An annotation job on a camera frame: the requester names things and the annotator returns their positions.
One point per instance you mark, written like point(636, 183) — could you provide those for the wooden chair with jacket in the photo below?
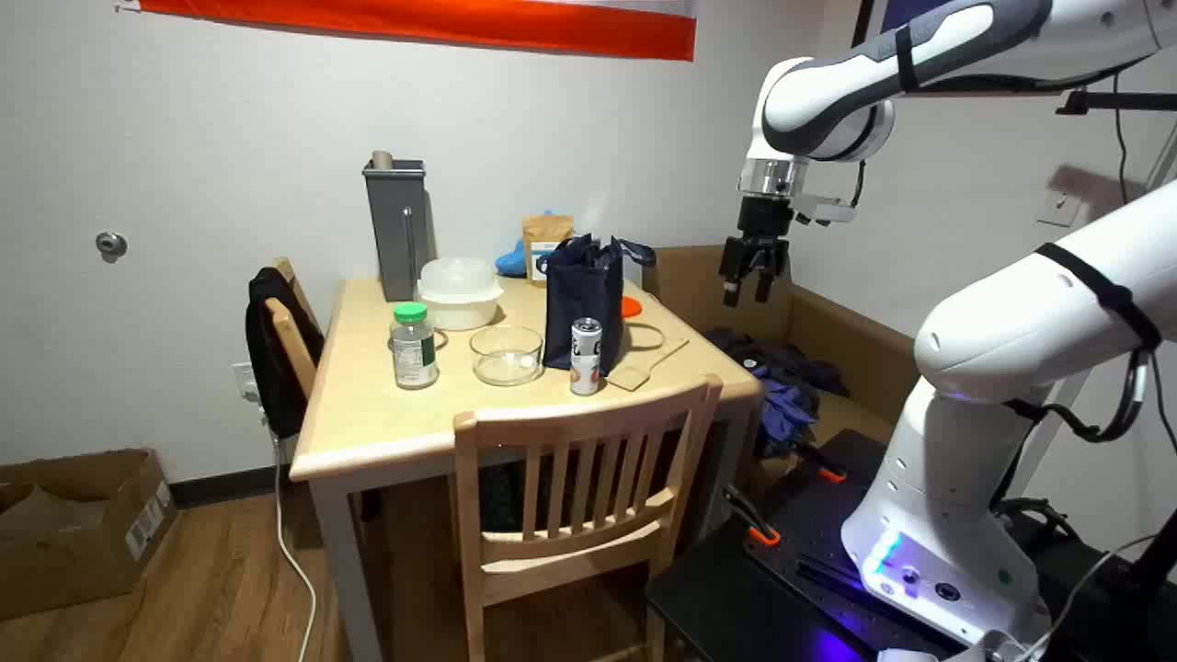
point(295, 336)

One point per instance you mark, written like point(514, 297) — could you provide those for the light wooden table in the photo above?
point(370, 417)

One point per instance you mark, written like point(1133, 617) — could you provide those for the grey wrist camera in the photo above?
point(818, 207)

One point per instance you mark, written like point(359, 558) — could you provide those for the blue clothes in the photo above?
point(783, 409)

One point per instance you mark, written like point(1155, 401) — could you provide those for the dark clothes pile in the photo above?
point(765, 354)

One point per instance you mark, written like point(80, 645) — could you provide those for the wooden chair left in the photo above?
point(272, 354)

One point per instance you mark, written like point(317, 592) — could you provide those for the dark blue fabric bag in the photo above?
point(581, 307)

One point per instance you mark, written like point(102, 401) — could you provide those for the clear glass bowl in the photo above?
point(506, 359)

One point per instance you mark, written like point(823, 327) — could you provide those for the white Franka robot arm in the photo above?
point(1032, 331)

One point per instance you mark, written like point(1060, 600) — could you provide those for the white drink can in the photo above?
point(587, 359)

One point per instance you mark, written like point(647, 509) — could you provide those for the round metal wall knob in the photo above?
point(111, 244)

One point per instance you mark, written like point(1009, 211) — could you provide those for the wooden slat-back chair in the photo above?
point(575, 538)

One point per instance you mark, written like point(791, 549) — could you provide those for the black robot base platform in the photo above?
point(738, 600)

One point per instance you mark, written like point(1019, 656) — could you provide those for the jar with brown lid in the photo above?
point(544, 237)

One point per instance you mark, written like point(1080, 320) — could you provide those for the blue cloth object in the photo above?
point(514, 257)

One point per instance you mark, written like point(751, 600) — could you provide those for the square wooden coaster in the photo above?
point(630, 375)

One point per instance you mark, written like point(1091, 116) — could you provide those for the orange round coaster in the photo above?
point(630, 307)

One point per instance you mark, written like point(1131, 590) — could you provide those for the white plastic lidded container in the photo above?
point(460, 297)

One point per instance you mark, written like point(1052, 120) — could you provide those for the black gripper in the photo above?
point(762, 219)

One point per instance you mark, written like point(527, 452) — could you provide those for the orange wall banner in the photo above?
point(428, 23)

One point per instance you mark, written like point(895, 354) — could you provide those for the white wall plate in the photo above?
point(1060, 211)

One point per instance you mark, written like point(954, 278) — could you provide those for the brown cardboard box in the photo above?
point(73, 526)

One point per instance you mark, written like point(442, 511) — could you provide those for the brown sofa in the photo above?
point(846, 343)

